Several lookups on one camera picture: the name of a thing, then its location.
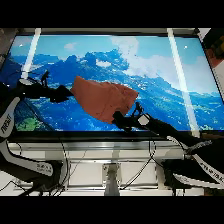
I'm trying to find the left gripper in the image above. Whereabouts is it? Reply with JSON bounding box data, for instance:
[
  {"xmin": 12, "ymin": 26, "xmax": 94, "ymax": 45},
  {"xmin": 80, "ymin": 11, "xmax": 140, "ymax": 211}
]
[{"xmin": 49, "ymin": 85, "xmax": 75, "ymax": 104}]

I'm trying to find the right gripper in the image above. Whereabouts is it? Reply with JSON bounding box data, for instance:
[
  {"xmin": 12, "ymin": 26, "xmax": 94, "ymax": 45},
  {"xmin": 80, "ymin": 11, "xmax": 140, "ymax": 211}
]
[{"xmin": 111, "ymin": 111, "xmax": 135, "ymax": 133}]

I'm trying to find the salmon pink garment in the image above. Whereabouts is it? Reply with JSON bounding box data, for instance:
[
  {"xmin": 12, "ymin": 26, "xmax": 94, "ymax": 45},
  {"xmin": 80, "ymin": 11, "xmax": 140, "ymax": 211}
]
[{"xmin": 70, "ymin": 75, "xmax": 140, "ymax": 125}]

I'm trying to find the heap of clothes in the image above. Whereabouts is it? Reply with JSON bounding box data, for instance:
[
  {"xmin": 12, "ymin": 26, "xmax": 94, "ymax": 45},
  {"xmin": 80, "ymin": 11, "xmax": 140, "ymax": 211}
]
[{"xmin": 201, "ymin": 28, "xmax": 224, "ymax": 62}]

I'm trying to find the silver frame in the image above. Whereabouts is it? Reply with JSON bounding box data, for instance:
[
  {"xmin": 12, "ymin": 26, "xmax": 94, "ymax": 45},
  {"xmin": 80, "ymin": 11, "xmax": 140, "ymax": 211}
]
[{"xmin": 6, "ymin": 139, "xmax": 201, "ymax": 197}]

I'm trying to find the black cable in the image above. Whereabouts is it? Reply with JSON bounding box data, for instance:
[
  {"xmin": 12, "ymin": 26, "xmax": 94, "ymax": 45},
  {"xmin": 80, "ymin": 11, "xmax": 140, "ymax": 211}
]
[
  {"xmin": 49, "ymin": 133, "xmax": 72, "ymax": 197},
  {"xmin": 119, "ymin": 139, "xmax": 158, "ymax": 191}
]

